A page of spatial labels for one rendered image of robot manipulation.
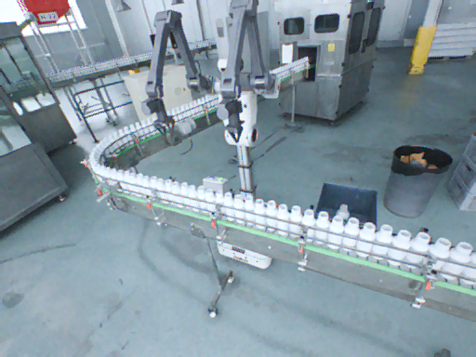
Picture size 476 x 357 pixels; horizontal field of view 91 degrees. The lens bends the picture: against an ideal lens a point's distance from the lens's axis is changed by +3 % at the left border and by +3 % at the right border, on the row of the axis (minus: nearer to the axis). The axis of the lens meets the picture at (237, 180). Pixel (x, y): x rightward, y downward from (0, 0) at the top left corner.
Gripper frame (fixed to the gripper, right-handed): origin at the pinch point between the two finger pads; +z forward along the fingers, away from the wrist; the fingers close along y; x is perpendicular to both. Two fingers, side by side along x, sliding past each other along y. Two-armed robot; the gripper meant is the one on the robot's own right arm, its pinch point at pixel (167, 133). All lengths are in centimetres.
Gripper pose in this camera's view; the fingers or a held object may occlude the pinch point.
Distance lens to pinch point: 143.9
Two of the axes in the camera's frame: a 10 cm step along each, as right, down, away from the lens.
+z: 1.2, 8.0, 5.8
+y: -4.3, 5.7, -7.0
